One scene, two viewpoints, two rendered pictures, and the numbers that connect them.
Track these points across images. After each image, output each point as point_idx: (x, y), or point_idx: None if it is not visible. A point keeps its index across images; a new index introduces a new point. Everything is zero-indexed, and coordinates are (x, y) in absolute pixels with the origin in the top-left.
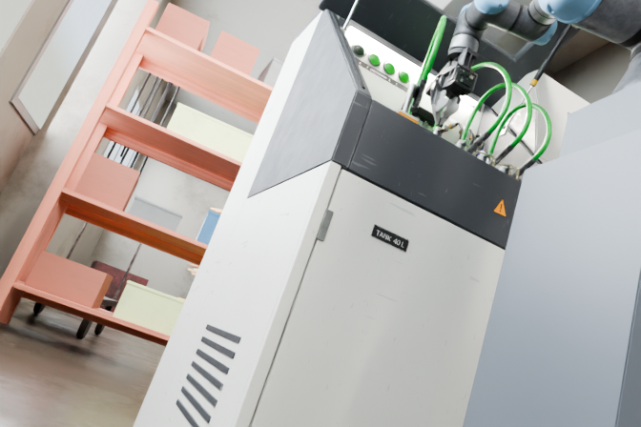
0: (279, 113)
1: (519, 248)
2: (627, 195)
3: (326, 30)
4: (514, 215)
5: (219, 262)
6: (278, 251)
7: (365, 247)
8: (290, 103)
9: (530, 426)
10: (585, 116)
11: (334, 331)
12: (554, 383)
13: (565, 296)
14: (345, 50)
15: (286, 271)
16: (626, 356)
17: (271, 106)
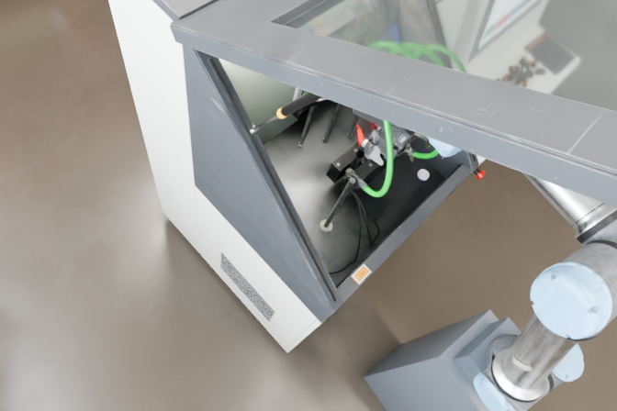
0: (187, 136)
1: (428, 371)
2: None
3: (230, 130)
4: (429, 361)
5: (195, 207)
6: (286, 307)
7: None
8: (207, 154)
9: (420, 399)
10: (475, 369)
11: None
12: (431, 405)
13: (441, 401)
14: (293, 227)
15: (303, 330)
16: None
17: (142, 72)
